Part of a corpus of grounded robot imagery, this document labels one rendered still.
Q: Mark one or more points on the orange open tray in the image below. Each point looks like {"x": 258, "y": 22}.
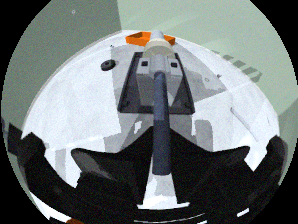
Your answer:
{"x": 141, "y": 38}

